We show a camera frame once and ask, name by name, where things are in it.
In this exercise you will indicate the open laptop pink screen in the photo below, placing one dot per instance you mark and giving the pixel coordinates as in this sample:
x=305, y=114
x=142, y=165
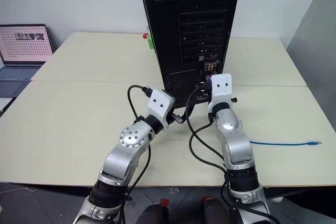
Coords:
x=23, y=43

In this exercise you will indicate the green block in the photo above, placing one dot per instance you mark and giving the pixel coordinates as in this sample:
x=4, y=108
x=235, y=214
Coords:
x=151, y=41

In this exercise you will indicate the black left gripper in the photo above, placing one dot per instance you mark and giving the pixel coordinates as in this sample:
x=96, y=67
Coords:
x=177, y=117

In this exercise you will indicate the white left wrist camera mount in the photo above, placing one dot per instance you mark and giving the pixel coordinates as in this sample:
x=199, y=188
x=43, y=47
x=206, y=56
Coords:
x=158, y=104

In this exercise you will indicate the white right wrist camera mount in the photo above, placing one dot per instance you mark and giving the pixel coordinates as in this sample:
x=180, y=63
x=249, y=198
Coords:
x=221, y=87

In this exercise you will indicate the grey partition panel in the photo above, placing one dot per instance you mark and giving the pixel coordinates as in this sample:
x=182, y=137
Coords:
x=315, y=45

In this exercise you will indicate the black computer tower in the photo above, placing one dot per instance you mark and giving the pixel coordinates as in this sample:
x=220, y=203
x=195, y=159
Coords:
x=170, y=37

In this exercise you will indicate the small red block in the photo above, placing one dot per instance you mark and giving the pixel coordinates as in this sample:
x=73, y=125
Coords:
x=145, y=36

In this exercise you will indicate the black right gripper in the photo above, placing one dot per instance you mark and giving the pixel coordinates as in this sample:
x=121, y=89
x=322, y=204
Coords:
x=204, y=95

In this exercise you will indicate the dark rounded shape red tab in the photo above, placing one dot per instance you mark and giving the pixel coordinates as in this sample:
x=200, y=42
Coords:
x=216, y=211
x=155, y=214

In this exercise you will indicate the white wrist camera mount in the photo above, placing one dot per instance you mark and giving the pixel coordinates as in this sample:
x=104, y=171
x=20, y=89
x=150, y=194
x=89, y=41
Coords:
x=158, y=104
x=221, y=87

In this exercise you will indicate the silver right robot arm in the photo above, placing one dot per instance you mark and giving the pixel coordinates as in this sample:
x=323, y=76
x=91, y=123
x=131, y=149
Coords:
x=236, y=150

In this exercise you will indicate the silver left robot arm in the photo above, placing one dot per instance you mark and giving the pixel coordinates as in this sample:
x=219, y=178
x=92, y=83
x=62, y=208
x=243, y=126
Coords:
x=131, y=138

